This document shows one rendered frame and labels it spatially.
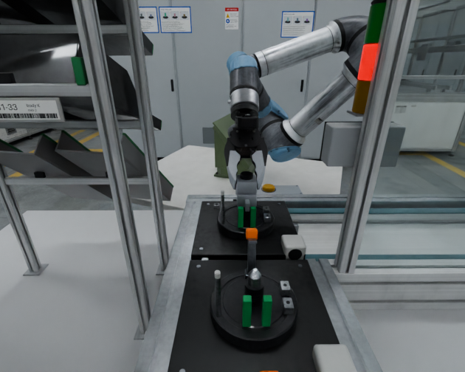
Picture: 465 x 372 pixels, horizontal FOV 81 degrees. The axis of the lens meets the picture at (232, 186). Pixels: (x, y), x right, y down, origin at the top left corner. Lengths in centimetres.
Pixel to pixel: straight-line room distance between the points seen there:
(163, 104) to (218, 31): 109
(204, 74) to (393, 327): 331
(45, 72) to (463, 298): 85
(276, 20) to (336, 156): 319
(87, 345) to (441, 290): 70
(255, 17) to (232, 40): 34
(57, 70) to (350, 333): 57
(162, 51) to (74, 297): 325
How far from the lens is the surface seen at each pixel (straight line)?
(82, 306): 71
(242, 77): 74
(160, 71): 372
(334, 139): 49
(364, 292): 65
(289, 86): 364
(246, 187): 61
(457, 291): 75
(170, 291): 55
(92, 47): 39
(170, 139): 383
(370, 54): 49
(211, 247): 61
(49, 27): 61
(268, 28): 360
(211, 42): 360
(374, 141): 48
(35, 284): 82
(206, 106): 365
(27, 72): 50
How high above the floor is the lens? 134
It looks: 25 degrees down
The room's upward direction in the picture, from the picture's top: straight up
